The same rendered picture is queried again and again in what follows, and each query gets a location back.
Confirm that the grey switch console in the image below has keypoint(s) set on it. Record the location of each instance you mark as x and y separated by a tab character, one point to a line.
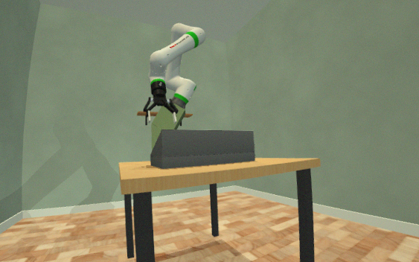
191	148

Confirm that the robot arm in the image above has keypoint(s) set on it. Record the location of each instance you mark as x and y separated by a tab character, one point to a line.
170	58

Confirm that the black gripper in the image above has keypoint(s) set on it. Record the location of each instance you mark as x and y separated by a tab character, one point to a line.
160	100

